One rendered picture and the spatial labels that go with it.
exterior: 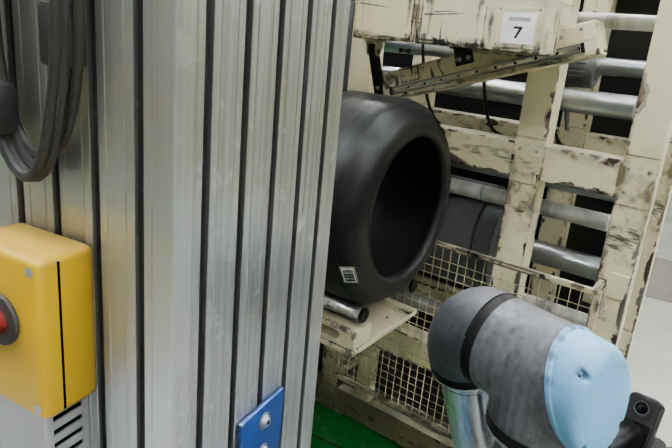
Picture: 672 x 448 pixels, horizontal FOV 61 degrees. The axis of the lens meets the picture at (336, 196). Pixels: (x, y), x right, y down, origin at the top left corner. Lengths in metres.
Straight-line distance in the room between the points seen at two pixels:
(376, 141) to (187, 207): 1.03
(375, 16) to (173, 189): 1.49
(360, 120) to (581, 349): 0.95
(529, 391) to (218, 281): 0.34
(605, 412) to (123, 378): 0.46
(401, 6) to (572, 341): 1.33
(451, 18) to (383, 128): 0.43
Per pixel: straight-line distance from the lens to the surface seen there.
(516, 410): 0.66
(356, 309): 1.60
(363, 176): 1.38
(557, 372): 0.62
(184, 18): 0.40
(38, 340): 0.48
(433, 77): 1.88
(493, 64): 1.80
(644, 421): 1.03
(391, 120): 1.46
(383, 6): 1.83
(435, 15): 1.74
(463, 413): 0.83
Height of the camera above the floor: 1.64
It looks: 16 degrees down
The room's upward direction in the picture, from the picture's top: 5 degrees clockwise
